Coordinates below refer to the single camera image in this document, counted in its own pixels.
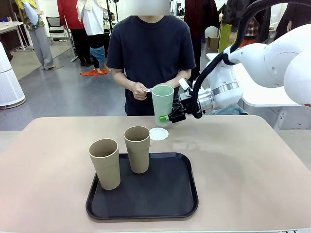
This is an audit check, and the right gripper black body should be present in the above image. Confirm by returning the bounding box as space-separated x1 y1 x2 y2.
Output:
179 91 197 119

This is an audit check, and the pale green tall cup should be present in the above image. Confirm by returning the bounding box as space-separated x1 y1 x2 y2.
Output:
152 84 175 127

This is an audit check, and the white paper doily coaster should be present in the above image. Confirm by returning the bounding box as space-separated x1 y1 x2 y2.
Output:
149 127 170 141

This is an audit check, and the brown tall cup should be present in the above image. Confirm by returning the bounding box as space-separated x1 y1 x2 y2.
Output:
123 126 151 174
88 138 121 191

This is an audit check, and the person's right forearm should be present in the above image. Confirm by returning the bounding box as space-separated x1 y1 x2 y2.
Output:
112 68 137 92

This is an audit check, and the person's left forearm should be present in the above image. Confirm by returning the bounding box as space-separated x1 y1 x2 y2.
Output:
170 68 192 88

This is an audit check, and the person's right hand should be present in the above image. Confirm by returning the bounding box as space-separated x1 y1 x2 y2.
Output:
132 82 149 100

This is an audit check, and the teal towel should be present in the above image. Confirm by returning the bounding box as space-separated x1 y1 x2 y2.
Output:
209 103 248 116

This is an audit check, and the person in dark t-shirt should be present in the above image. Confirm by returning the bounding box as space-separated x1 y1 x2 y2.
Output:
106 14 197 117

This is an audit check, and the cardboard box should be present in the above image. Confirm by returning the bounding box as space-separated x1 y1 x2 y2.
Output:
207 35 221 51

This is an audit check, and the white side table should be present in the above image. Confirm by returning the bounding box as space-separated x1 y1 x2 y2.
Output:
206 52 302 129

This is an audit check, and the mannequin with yellow skirt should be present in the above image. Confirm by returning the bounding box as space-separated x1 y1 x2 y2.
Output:
217 0 245 54

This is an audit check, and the black plastic serving tray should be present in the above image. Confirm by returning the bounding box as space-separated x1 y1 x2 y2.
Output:
86 152 199 221

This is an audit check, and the orange cloth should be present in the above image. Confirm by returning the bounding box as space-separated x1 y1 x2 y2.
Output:
80 69 110 76

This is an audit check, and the mannequin in dark red dress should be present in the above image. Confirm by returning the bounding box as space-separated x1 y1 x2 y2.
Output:
184 0 219 78

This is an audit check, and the computer monitor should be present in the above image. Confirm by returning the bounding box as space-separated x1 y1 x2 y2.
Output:
175 1 187 15

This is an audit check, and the mannequin with plaid shirt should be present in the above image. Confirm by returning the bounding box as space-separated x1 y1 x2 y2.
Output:
239 16 259 47

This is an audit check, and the black tripod stand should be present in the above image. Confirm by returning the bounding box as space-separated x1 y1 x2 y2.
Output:
106 0 120 34

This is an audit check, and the mannequin with white shirt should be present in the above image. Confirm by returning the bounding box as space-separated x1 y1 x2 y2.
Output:
76 0 112 73

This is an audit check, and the mannequin in black coat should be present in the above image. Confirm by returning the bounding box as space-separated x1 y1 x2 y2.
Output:
272 0 311 42

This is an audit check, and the person in red top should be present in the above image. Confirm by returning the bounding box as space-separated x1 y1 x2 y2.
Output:
57 0 94 67

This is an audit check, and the black mesh office chair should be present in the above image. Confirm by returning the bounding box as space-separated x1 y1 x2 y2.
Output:
46 16 69 43

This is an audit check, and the mannequin with floral top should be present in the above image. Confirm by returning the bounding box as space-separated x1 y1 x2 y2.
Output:
14 0 54 71

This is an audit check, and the white air purifier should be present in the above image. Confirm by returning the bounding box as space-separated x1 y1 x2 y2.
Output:
0 41 26 108

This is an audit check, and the light wooden desk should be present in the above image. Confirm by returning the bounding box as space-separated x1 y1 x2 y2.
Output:
0 21 35 52

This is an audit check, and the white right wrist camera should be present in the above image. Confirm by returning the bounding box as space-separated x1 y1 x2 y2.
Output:
178 77 195 92

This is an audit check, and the black braided cable sleeve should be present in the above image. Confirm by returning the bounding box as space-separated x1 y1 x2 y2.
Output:
191 0 270 119

